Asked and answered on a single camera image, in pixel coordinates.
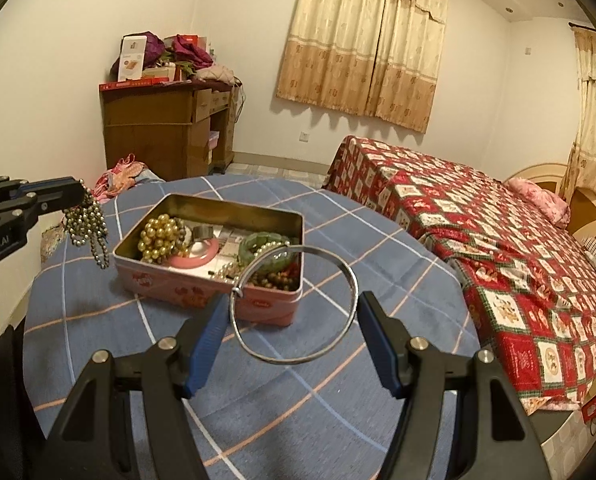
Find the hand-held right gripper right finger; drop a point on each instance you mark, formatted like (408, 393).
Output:
(378, 350)

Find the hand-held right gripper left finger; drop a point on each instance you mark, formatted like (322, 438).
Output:
(208, 345)

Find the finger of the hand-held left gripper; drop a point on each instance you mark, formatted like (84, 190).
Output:
(48, 187)
(63, 199)

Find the pink metal tin box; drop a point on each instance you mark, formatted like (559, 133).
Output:
(268, 307)

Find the pile of floral clothes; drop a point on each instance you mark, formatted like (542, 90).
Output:
(118, 180)

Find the pink bangle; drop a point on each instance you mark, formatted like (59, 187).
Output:
(198, 261)

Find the blue plaid tablecloth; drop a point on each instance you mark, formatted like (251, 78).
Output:
(303, 410)

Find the printed paper leaflet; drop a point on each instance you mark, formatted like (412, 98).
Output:
(230, 245)

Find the brown wooden desk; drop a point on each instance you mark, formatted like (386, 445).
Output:
(148, 130)

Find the green bangle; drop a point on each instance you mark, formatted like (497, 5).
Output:
(278, 260)

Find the flat red box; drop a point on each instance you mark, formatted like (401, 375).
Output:
(133, 84)

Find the white upright carton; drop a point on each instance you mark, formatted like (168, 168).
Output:
(130, 60)

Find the cream low box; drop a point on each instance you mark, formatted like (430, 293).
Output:
(157, 74)

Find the dark cloth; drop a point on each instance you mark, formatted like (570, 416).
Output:
(3, 410)

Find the small storage box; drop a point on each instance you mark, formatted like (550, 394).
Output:
(214, 145)

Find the red patchwork bedspread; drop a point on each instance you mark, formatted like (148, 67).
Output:
(478, 220)

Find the purple cloth bag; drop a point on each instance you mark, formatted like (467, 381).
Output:
(153, 47)

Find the magenta cloth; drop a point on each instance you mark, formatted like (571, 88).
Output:
(193, 54)

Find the beige garment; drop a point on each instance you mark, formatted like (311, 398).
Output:
(215, 74)

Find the orange red box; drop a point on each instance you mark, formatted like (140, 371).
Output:
(180, 40)

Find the pink pillow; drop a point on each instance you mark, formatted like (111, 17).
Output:
(540, 200)

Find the red gift box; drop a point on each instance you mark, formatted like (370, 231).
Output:
(595, 405)

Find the cream wooden headboard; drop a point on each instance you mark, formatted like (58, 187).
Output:
(593, 205)

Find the wide beige patterned curtain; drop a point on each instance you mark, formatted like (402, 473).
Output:
(358, 45)

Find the dark curtain rod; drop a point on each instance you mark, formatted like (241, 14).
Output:
(583, 26)

